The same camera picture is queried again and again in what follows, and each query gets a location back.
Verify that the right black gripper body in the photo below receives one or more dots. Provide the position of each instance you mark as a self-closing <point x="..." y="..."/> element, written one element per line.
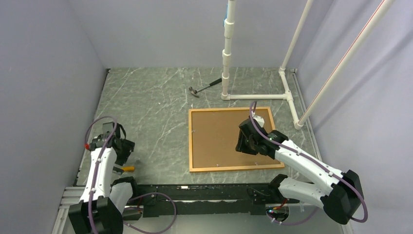
<point x="247" y="145"/>

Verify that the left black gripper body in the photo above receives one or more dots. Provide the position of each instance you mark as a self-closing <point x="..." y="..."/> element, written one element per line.
<point x="122" y="154"/>

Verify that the yellow handled screwdriver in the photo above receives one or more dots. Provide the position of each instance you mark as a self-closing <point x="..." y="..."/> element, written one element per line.
<point x="128" y="169"/>

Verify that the orange picture frame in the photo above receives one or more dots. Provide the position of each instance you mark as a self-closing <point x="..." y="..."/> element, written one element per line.
<point x="213" y="135"/>

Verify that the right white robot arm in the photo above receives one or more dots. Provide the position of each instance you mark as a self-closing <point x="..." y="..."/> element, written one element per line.
<point x="338" y="193"/>

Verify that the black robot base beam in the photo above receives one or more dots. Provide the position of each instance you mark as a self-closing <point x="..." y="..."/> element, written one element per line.
<point x="202" y="199"/>

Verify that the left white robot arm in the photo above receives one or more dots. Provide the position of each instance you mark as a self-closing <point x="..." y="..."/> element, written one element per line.
<point x="100" y="207"/>

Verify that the white diagonal pole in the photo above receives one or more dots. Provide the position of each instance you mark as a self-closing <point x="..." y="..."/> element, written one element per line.
<point x="373" y="20"/>

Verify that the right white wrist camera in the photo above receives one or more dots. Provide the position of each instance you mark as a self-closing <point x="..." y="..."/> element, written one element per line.
<point x="259" y="120"/>

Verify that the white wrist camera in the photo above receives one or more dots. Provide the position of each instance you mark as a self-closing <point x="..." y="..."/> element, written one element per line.
<point x="259" y="120"/>
<point x="96" y="143"/>

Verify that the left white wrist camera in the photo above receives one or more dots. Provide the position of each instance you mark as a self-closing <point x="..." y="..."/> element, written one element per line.
<point x="96" y="143"/>

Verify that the black handled hammer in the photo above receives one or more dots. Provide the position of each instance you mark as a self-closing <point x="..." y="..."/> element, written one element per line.
<point x="195" y="92"/>

